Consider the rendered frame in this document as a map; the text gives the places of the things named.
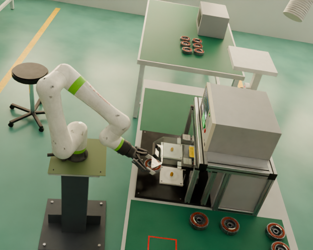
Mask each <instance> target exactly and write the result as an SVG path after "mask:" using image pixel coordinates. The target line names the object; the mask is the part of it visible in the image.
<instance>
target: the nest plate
mask: <svg viewBox="0 0 313 250"><path fill-rule="evenodd" d="M171 172H173V176H170V173H171ZM159 183H160V184H167V185H174V186H181V187H182V186H183V184H182V183H183V170H179V169H177V168H173V167H166V166H161V171H160V177H159Z"/></svg>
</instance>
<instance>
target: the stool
mask: <svg viewBox="0 0 313 250"><path fill-rule="evenodd" d="M47 74H49V71H48V69H47V68H46V67H45V66H43V65H41V64H39V63H34V62H26V63H21V64H18V65H17V66H15V67H14V68H13V69H12V71H11V75H12V78H13V79H14V80H15V81H17V82H19V83H22V84H29V97H30V109H27V108H24V107H22V106H19V105H17V104H14V103H12V104H11V105H10V109H14V108H17V109H20V110H22V111H25V112H27V114H24V115H22V116H20V117H17V118H15V119H13V120H11V121H9V124H8V126H9V127H13V125H14V124H13V123H15V122H17V121H19V120H22V119H24V118H26V117H28V116H31V115H32V116H33V117H34V119H35V121H36V122H37V124H38V126H39V131H40V132H43V131H44V128H43V125H42V124H41V122H40V120H39V119H38V117H37V115H36V114H45V112H44V111H37V108H38V107H39V105H40V104H41V100H40V98H39V99H38V101H37V103H36V104H35V103H34V86H33V85H34V84H37V82H38V80H39V79H41V78H42V77H44V76H46V75H47Z"/></svg>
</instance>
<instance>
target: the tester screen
mask: <svg viewBox="0 0 313 250"><path fill-rule="evenodd" d="M202 104H203V110H202V113H205V112H204V110H205V108H206V115H207V113H208V110H209V105H208V97H207V90H206V89H205V93H204V96H203V100H202ZM204 117H205V116H204Z"/></svg>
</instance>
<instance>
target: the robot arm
mask: <svg viewBox="0 0 313 250"><path fill-rule="evenodd" d="M63 88H65V89H66V90H68V91H69V92H70V93H72V94H73V95H74V96H75V97H77V98H78V99H80V100H81V101H82V102H84V103H85V104H87V105H88V106H89V107H91V108H92V109H93V110H94V111H96V112H97V113H98V114H99V115H100V116H102V117H103V118H104V119H105V120H106V121H107V122H108V123H109V125H108V126H107V127H106V128H105V129H104V130H102V131H101V133H100V134H99V141H100V143H101V144H102V145H104V146H106V147H109V148H111V149H113V150H115V151H116V152H117V153H119V154H121V155H125V156H127V157H128V158H132V159H133V161H132V163H133V164H135V165H136V166H137V167H138V168H139V169H140V170H141V171H142V172H144V171H146V172H148V173H150V174H151V175H154V174H155V173H156V172H155V171H153V170H151V169H150V168H149V167H146V166H145V165H144V163H143V162H142V161H141V159H140V156H146V158H148V159H151V158H152V156H151V155H150V154H149V152H148V151H147V150H145V149H142V148H139V147H137V146H135V147H134V146H132V145H131V143H130V142H128V141H127V140H125V139H124V138H122V137H121V135H122V134H123V133H125V132H126V131H127V130H128V129H129V127H130V125H131V121H130V119H129V117H128V116H127V115H125V114H124V113H122V112H121V111H119V110H118V109H116V108H115V107H114V106H113V105H112V104H110V103H109V102H108V101H107V100H106V99H105V98H103V97H102V96H101V95H100V94H99V93H98V92H97V91H96V90H95V89H94V88H93V87H92V86H91V84H90V83H89V82H88V81H86V80H85V79H84V78H83V77H82V76H81V75H80V74H79V73H78V72H77V71H76V70H75V69H74V68H73V67H71V66H70V65H68V64H65V63H63V64H60V65H58V66H56V67H55V68H54V69H53V70H52V71H51V72H50V73H49V74H47V75H46V76H44V77H42V78H41V79H39V80H38V82H37V84H36V91H37V94H38V96H39V98H40V100H41V103H42V106H43V109H44V112H45V115H46V118H47V122H48V126H49V131H50V136H51V143H52V152H53V153H47V157H51V156H56V157H57V158H59V159H61V160H62V162H63V161H66V160H67V159H68V160H69V161H71V162H82V161H84V160H85V159H86V158H87V157H88V151H87V150H86V147H87V126H86V124H84V123H82V122H72V123H70V124H68V126H67V124H66V121H65V116H64V112H63V106H62V100H61V90H62V89H63Z"/></svg>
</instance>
